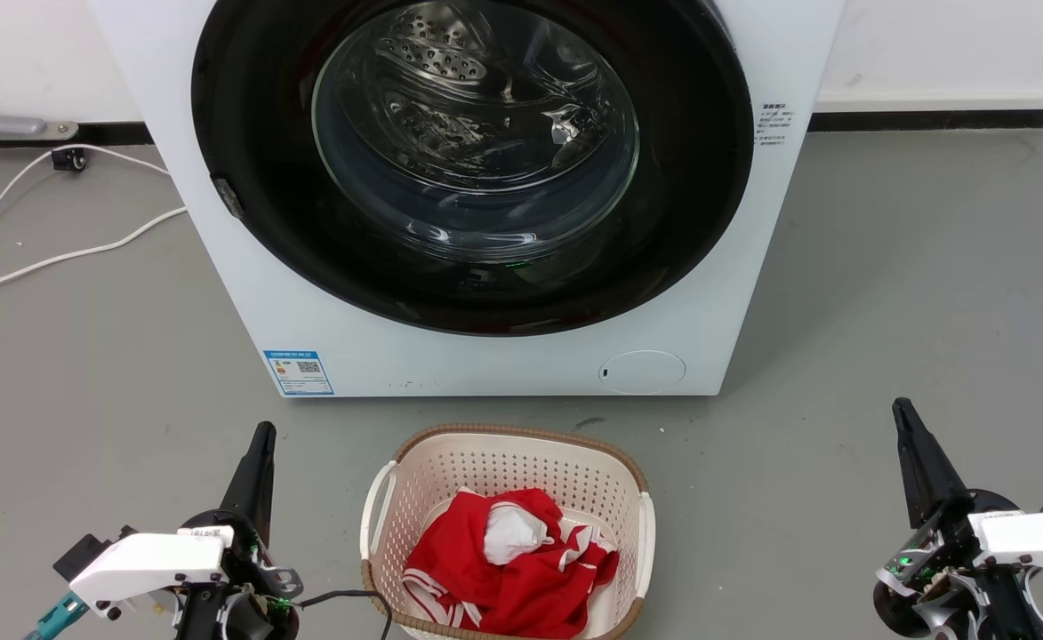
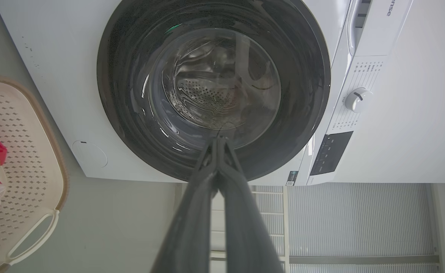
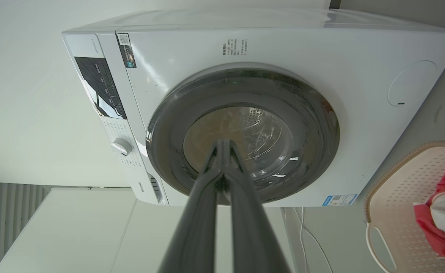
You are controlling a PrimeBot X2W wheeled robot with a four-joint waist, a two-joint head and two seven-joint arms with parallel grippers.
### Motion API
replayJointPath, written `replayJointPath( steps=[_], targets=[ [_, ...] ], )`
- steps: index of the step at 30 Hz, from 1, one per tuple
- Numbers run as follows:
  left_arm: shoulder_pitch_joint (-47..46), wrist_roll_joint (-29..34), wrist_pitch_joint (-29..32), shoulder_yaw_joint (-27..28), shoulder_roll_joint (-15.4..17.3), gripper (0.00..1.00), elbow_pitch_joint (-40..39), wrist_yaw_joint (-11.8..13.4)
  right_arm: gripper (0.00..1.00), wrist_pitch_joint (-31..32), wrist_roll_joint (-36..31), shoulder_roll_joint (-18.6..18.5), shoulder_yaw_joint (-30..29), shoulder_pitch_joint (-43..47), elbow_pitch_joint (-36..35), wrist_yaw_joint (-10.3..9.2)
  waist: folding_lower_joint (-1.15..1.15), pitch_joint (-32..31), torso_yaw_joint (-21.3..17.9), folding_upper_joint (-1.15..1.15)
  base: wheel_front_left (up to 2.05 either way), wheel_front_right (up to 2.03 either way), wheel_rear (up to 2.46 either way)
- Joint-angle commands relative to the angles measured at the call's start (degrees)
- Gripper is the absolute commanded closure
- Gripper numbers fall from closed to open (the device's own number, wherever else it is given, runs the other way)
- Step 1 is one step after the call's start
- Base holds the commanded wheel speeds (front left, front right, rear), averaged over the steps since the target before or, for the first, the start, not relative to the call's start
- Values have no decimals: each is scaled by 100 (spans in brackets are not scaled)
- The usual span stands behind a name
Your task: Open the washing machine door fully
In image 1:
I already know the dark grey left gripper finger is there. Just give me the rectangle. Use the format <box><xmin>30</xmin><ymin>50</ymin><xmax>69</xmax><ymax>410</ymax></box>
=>
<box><xmin>221</xmin><ymin>421</ymin><xmax>278</xmax><ymax>545</ymax></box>

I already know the white garment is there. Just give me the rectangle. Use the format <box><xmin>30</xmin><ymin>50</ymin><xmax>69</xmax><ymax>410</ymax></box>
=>
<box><xmin>483</xmin><ymin>502</ymin><xmax>553</xmax><ymax>566</ymax></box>

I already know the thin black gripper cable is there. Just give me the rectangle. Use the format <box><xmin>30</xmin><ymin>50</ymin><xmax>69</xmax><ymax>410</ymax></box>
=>
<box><xmin>294</xmin><ymin>588</ymin><xmax>395</xmax><ymax>640</ymax></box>

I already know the small text sticker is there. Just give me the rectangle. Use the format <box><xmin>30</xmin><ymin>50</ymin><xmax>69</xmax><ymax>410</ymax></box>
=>
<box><xmin>756</xmin><ymin>101</ymin><xmax>791</xmax><ymax>148</ymax></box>

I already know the cream plastic laundry basket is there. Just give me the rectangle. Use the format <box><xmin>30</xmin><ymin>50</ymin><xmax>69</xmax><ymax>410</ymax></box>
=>
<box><xmin>360</xmin><ymin>423</ymin><xmax>656</xmax><ymax>640</ymax></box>

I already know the blue energy label sticker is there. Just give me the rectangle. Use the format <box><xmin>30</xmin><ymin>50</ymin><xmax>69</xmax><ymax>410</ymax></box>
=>
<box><xmin>263</xmin><ymin>349</ymin><xmax>335</xmax><ymax>396</ymax></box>

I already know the steel washer drum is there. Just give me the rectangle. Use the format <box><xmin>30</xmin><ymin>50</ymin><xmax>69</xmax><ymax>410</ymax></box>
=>
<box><xmin>312</xmin><ymin>0</ymin><xmax>640</xmax><ymax>263</ymax></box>

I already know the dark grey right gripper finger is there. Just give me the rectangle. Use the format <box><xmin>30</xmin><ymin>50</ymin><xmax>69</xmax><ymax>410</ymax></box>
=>
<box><xmin>892</xmin><ymin>396</ymin><xmax>968</xmax><ymax>531</ymax></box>

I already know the round white filter cover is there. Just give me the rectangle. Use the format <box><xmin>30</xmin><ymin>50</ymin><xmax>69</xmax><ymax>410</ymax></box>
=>
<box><xmin>598</xmin><ymin>349</ymin><xmax>687</xmax><ymax>396</ymax></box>

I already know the round black glass washer door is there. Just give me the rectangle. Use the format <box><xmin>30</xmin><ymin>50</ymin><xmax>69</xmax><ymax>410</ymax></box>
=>
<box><xmin>190</xmin><ymin>0</ymin><xmax>755</xmax><ymax>337</ymax></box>

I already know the white front-load washing machine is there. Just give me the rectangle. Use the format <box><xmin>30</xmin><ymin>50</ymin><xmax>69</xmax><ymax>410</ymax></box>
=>
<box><xmin>90</xmin><ymin>0</ymin><xmax>846</xmax><ymax>398</ymax></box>

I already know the red striped garment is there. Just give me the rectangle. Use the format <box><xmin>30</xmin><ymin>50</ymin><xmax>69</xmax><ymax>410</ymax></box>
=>
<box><xmin>402</xmin><ymin>487</ymin><xmax>620</xmax><ymax>640</ymax></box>

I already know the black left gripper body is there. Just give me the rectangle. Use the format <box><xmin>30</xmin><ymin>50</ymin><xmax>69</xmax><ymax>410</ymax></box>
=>
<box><xmin>172</xmin><ymin>509</ymin><xmax>302</xmax><ymax>640</ymax></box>

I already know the teal connector cable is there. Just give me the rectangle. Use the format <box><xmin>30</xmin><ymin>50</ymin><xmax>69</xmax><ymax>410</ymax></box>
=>
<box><xmin>25</xmin><ymin>591</ymin><xmax>92</xmax><ymax>640</ymax></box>

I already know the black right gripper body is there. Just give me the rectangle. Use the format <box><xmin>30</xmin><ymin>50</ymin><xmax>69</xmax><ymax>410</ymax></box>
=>
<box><xmin>872</xmin><ymin>491</ymin><xmax>1043</xmax><ymax>640</ymax></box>

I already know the white power cable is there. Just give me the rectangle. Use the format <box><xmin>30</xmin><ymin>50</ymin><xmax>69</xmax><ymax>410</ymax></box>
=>
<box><xmin>0</xmin><ymin>206</ymin><xmax>189</xmax><ymax>300</ymax></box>
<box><xmin>0</xmin><ymin>144</ymin><xmax>172</xmax><ymax>299</ymax></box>

